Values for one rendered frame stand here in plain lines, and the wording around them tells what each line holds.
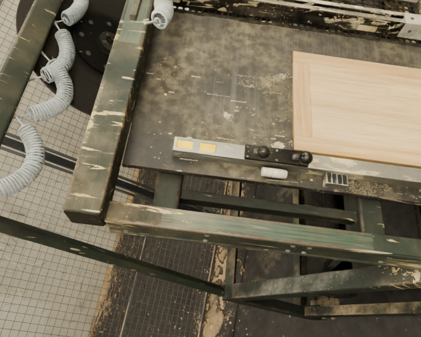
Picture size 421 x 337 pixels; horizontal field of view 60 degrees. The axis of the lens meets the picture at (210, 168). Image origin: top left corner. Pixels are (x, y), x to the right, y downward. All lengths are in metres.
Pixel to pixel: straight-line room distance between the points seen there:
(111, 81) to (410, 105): 1.04
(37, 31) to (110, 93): 0.66
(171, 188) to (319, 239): 0.46
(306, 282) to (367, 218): 0.61
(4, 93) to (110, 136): 0.59
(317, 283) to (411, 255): 0.64
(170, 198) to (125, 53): 0.50
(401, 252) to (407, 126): 0.48
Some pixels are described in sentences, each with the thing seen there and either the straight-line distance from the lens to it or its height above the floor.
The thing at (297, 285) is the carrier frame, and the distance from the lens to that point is 1.81.
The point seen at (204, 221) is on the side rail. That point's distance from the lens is 1.01.
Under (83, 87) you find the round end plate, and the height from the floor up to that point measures 1.89.
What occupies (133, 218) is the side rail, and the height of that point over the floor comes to 1.76.
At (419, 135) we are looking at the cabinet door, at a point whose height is 0.99.
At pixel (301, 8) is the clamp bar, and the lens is 1.59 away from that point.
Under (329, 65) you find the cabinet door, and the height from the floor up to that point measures 1.25.
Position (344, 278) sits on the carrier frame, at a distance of 1.66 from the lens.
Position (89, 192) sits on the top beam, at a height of 1.89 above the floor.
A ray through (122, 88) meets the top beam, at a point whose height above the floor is 1.88.
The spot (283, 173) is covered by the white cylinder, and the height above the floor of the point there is 1.40.
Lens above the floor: 2.16
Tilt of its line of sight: 31 degrees down
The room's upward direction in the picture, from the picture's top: 65 degrees counter-clockwise
